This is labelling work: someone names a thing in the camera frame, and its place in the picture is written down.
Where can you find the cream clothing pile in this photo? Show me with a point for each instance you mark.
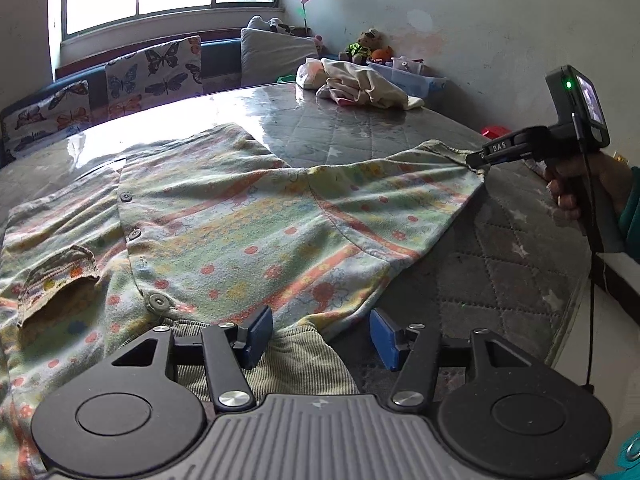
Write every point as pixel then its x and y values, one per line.
pixel 370 85

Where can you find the orange plush toy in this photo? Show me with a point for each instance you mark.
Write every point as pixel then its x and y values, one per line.
pixel 384 53

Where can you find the green plastic bowl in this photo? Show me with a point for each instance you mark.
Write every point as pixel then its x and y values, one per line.
pixel 286 79

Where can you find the grey cushion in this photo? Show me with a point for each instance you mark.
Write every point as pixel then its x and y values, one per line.
pixel 277 55

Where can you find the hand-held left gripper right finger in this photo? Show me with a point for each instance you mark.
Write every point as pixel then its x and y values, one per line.
pixel 382 336

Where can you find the white plastic bag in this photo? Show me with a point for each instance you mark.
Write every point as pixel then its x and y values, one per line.
pixel 311 74

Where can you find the floral pajama shirt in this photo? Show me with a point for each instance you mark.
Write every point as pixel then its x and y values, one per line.
pixel 225 220

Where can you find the black and white plush toy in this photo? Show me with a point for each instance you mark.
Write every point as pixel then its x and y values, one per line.
pixel 270 24

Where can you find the butterfly print cushion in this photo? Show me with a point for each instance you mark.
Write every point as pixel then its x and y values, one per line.
pixel 45 115
pixel 155 75

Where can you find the person's right hand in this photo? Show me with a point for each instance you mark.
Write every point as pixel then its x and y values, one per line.
pixel 567 200

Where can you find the brown teddy bear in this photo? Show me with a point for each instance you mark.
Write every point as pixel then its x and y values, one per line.
pixel 362 45

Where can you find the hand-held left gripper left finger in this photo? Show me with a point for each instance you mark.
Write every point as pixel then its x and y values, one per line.
pixel 260 334

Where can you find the pink plush toy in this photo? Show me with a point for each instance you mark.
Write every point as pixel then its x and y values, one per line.
pixel 318 42

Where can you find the person's right forearm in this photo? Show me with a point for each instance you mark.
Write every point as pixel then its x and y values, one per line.
pixel 632 210

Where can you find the clear plastic storage bin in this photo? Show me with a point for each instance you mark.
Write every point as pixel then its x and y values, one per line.
pixel 425 85

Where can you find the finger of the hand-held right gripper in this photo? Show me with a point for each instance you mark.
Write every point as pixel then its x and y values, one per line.
pixel 500 149

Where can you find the blue sofa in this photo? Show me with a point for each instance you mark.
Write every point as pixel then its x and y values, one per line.
pixel 220 60

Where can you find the red plastic object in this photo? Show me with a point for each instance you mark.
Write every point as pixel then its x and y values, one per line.
pixel 495 131

